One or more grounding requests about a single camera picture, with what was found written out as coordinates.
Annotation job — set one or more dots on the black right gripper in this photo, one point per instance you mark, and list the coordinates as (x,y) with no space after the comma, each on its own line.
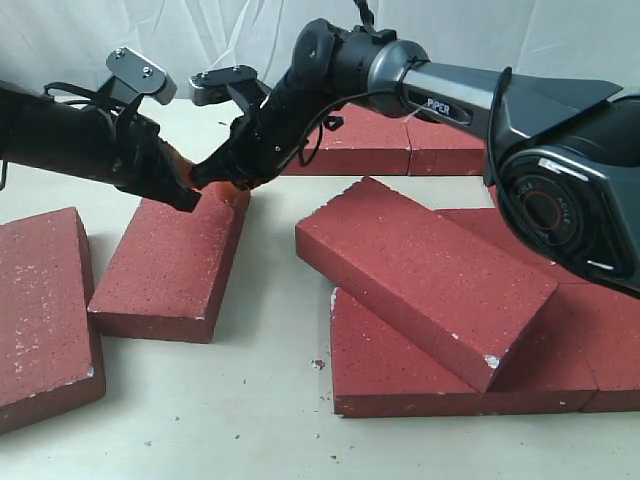
(262,150)

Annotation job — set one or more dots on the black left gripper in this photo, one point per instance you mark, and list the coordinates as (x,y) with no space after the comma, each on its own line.
(128,154)

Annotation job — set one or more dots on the diagonal top red brick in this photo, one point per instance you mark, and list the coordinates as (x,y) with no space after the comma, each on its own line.
(455,296)

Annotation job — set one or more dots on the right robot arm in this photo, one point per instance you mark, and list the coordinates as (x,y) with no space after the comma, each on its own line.
(561,154)

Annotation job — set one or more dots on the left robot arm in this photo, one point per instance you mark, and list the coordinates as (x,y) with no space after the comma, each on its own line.
(38,132)

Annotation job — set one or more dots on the small red crumb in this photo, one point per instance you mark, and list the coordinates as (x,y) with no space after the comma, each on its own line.
(318,364)

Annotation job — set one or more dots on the right third-row red brick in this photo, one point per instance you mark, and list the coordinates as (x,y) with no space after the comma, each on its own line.
(489,225)

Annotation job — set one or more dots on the white fabric backdrop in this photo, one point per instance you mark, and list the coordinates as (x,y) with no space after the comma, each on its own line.
(69,41)

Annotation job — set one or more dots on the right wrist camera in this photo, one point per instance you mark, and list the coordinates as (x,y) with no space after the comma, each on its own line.
(239,84)

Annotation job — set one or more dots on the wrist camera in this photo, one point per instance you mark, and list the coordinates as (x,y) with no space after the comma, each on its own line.
(239,84)
(134,75)

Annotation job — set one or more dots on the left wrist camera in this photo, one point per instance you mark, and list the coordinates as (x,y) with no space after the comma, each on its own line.
(134,75)

